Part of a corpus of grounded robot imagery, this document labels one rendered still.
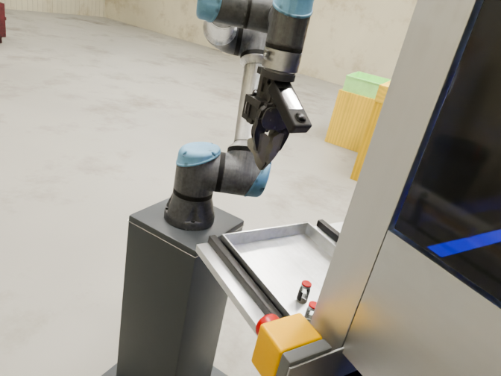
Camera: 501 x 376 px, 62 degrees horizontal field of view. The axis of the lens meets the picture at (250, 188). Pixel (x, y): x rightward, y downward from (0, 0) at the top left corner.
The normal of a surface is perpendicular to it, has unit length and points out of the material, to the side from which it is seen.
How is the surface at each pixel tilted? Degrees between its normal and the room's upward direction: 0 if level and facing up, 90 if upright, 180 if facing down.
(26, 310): 0
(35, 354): 0
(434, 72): 90
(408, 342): 90
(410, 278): 90
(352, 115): 90
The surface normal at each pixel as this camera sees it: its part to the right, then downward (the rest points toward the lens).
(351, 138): -0.47, 0.29
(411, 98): -0.84, 0.07
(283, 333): 0.19, -0.89
